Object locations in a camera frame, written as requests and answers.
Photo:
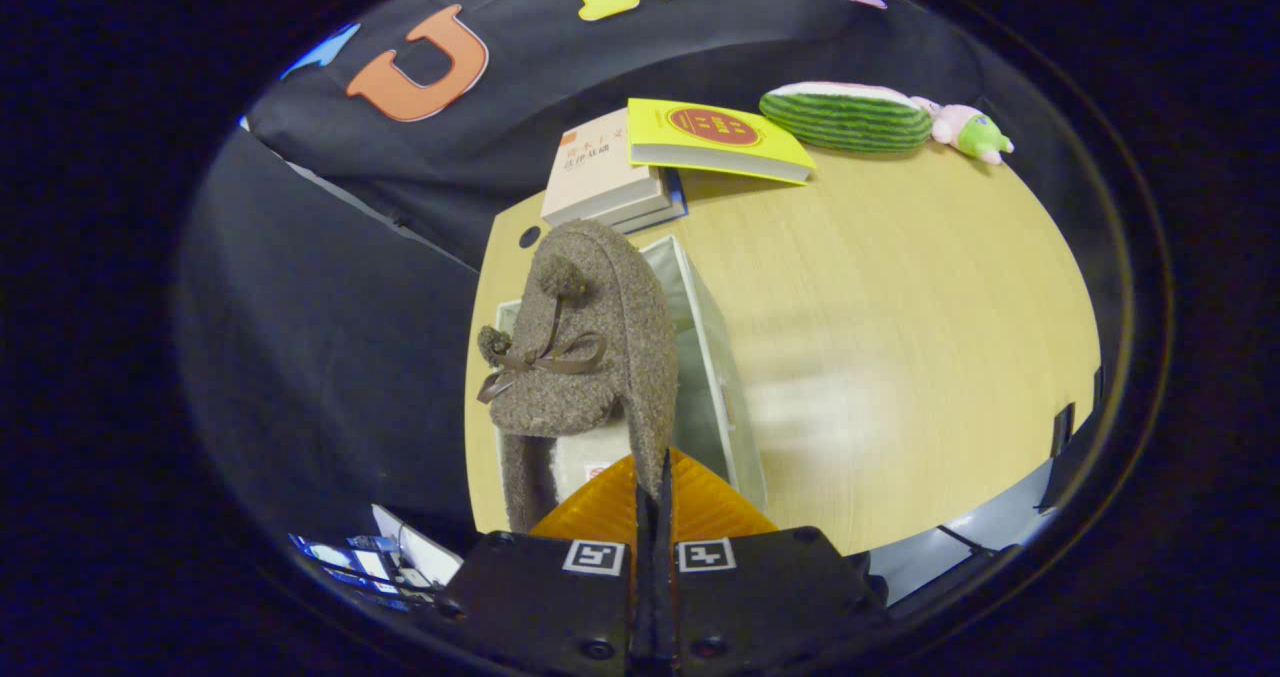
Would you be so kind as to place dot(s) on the brown fuzzy shoe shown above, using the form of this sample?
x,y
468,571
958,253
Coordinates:
x,y
620,357

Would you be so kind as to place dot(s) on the blue printed packet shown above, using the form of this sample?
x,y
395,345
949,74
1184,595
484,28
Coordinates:
x,y
345,562

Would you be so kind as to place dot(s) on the pink and green plush toy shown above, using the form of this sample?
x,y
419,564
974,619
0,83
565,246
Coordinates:
x,y
965,129

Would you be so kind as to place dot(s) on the pale green fabric storage box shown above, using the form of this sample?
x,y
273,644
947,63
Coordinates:
x,y
712,397

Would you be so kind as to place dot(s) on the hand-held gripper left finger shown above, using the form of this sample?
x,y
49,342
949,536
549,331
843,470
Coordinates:
x,y
540,607

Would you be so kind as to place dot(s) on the dark blue book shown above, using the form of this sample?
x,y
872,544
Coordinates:
x,y
675,202

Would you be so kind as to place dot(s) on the white card box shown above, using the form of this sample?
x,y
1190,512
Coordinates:
x,y
420,547

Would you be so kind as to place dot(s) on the watermelon slice plush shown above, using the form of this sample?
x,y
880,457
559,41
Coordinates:
x,y
845,119

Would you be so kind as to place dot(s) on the beige book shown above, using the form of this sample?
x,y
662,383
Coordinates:
x,y
600,172

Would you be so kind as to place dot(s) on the yellow book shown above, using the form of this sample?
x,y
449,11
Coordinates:
x,y
715,132

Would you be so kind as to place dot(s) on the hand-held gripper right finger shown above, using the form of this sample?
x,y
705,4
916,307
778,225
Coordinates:
x,y
770,607

